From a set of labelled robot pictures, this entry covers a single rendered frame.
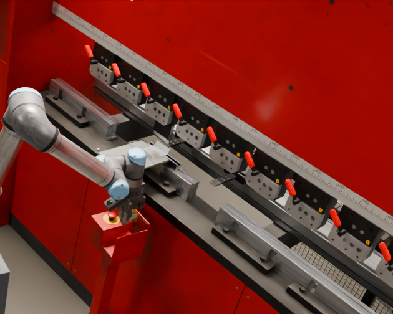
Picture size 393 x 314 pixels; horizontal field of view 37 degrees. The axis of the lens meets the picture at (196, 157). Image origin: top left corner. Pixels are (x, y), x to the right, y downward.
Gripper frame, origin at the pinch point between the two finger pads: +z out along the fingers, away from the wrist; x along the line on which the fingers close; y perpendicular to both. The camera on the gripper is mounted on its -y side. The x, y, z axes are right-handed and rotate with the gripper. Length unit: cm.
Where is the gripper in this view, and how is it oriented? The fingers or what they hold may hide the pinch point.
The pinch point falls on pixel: (121, 223)
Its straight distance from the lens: 244.1
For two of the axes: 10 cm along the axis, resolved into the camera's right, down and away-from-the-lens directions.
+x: -6.1, -5.3, 5.9
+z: -1.8, 8.2, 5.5
